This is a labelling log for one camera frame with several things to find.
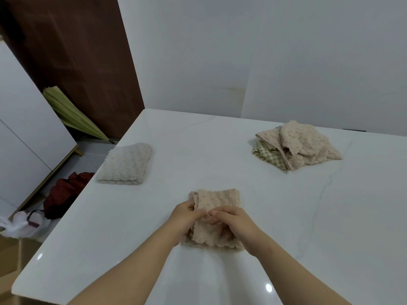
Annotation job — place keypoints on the white plastic bag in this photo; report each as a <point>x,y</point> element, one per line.
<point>22,223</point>

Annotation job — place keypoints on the dark red cloth on floor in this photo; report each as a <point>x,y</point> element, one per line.
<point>63,193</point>

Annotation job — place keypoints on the white cabinet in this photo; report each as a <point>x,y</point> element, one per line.
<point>25,130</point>

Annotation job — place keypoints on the white marble table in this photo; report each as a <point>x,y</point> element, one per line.
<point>190,149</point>

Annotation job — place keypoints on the green checked cloth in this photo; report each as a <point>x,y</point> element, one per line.
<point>267,155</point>

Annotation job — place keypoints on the dark brown wooden door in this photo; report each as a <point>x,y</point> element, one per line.
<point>79,53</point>

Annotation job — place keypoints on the beige textured towel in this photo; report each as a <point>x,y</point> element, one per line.
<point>267,136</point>
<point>308,142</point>
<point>217,198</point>

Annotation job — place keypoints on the green folded umbrella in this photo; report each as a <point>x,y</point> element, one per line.
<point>76,115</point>

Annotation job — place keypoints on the brown cardboard box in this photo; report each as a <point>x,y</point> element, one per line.
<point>12,260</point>

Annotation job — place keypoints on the person's left hand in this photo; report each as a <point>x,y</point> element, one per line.
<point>182,222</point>

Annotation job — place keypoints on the person's left forearm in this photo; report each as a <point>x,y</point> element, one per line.
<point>127,276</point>

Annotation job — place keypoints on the person's right forearm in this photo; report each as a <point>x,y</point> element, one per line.
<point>295,276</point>

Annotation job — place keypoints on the person's right hand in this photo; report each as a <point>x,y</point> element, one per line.
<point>241,228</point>

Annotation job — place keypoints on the grey fluffy towel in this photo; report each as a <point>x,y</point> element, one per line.
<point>125,163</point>

